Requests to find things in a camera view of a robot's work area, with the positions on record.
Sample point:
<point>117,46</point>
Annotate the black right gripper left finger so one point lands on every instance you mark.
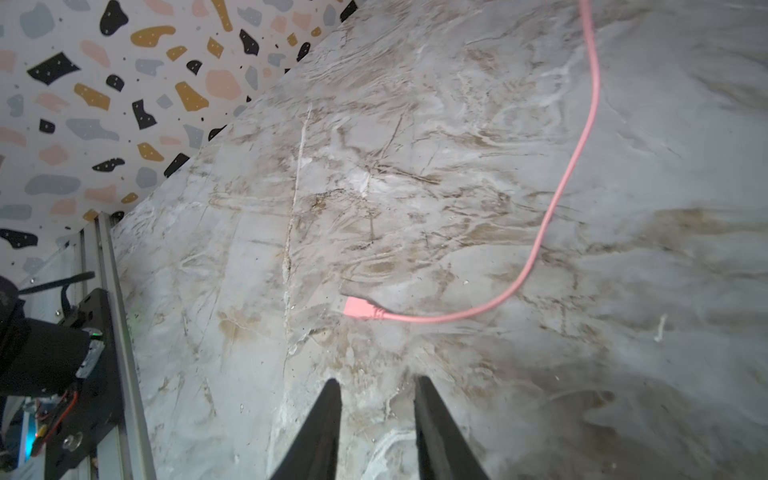
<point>314,451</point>

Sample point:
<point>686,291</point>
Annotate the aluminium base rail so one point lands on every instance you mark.
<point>125,453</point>

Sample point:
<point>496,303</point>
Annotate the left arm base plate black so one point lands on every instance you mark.
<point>98,407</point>

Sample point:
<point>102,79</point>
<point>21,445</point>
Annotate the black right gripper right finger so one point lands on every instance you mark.
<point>443,452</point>

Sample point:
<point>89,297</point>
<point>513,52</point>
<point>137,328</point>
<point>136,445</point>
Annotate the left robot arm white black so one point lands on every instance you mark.
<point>38,358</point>

